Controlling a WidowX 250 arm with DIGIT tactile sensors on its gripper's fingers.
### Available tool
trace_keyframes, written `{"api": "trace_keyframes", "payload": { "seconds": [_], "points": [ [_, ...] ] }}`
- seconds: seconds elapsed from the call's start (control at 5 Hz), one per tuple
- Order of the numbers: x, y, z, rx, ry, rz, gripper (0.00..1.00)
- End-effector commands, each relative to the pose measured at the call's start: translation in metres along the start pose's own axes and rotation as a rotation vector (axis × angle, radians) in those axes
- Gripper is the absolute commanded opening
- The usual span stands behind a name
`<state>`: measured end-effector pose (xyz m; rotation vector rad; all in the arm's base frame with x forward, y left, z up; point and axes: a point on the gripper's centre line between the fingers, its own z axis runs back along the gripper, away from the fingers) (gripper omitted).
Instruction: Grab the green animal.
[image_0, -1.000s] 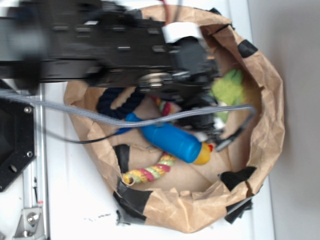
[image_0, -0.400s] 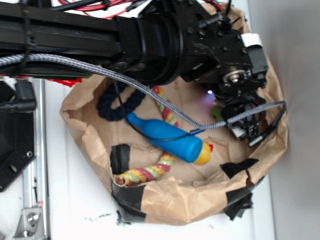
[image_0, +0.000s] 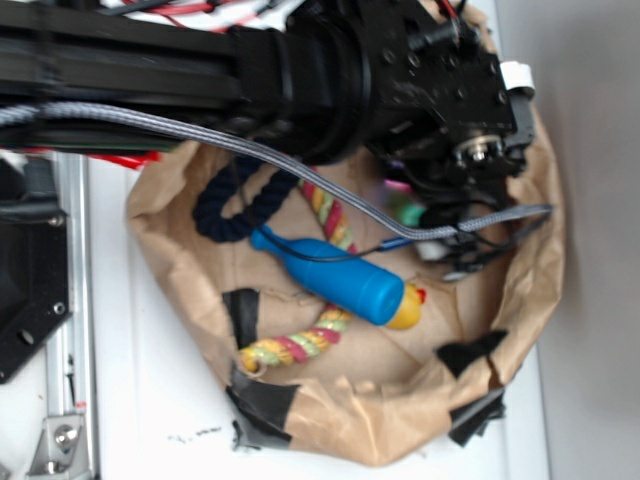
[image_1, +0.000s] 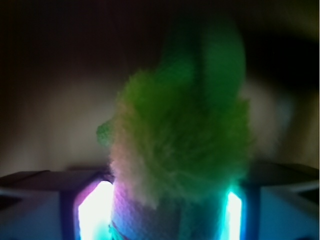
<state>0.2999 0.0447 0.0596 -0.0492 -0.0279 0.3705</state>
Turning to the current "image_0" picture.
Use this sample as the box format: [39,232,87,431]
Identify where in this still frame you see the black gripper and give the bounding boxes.
[349,1,534,201]

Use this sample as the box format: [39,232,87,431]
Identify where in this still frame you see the green plush animal toy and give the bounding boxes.
[383,179,425,227]

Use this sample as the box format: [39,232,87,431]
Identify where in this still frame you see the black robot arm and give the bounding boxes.
[1,1,535,191]

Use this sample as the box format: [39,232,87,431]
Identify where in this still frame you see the blue plastic bottle toy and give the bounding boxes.
[250,227,405,326]

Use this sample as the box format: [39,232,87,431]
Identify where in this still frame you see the yellow rubber duck toy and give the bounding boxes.
[386,282,427,330]

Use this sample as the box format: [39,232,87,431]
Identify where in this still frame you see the brown paper bag bin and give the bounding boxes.
[127,120,565,467]

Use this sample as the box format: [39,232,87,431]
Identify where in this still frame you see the navy blue rope toy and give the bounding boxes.
[192,156,298,243]

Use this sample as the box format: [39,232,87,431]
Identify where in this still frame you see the multicolour rope toy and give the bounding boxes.
[239,181,358,374]

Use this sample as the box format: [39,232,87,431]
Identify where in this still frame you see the red wires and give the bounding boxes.
[87,0,281,34]

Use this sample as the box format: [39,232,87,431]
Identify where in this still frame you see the grey braided cable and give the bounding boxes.
[0,101,554,239]

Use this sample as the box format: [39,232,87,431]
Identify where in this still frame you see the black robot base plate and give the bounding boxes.
[1,158,70,384]

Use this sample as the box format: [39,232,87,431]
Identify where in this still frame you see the aluminium extrusion rail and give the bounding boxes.
[46,153,100,479]

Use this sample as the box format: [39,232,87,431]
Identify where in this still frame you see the metal corner bracket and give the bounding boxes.
[25,414,93,480]

